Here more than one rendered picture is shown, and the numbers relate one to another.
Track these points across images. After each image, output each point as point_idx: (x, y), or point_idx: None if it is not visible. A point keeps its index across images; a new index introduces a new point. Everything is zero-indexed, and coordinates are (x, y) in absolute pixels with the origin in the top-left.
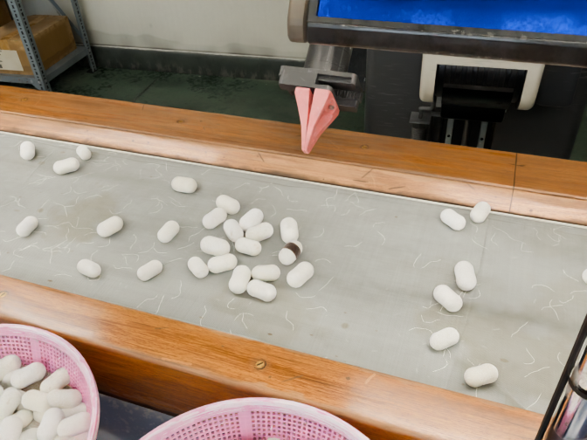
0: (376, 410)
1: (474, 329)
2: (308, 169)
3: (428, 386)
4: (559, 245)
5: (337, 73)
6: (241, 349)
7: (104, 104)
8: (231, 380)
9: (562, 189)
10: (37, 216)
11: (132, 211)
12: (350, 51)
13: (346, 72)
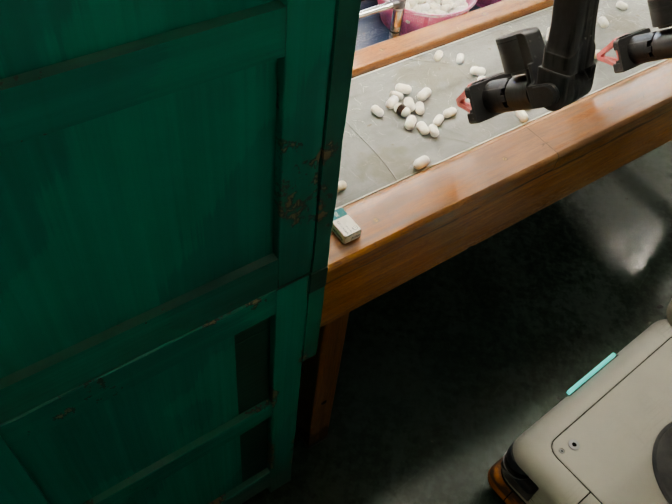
0: (445, 23)
1: (458, 72)
2: (607, 88)
3: (443, 35)
4: (479, 125)
5: (624, 37)
6: (494, 13)
7: None
8: (483, 7)
9: (510, 140)
10: (632, 13)
11: (615, 35)
12: (646, 48)
13: (634, 52)
